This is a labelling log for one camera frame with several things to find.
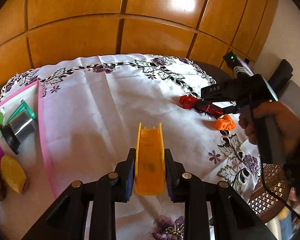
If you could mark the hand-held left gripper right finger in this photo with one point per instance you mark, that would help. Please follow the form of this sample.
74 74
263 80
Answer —
168 177

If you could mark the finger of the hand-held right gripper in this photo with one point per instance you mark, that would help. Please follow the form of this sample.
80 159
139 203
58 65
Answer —
231 109
215 92

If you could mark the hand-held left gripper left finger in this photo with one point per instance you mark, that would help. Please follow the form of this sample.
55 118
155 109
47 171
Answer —
130 177

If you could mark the red plastic toy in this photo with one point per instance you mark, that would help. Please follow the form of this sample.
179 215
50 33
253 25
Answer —
188 102

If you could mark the yellow-orange toy slide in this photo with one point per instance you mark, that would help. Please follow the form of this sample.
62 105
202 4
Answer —
149 155

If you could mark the white tray with pink rim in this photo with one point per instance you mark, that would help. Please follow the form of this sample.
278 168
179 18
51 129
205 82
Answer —
33 155

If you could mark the yellow plastic toy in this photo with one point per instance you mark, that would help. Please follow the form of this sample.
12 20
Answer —
13 175

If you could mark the silver cup with black base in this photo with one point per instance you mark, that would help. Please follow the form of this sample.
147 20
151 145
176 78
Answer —
17 132

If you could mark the person's right hand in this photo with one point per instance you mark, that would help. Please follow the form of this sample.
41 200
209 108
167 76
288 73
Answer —
287 125

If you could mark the orange plastic block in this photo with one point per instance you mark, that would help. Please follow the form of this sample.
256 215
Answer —
225 123

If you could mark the white floral tablecloth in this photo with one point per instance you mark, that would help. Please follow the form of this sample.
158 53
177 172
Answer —
102 110

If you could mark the wicker chair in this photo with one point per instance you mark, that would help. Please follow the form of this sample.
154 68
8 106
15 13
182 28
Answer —
267 200

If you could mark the teal plastic toy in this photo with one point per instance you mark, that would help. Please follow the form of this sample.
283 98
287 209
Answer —
23 108

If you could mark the wooden wardrobe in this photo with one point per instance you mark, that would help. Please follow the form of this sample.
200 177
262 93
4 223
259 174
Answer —
115 10

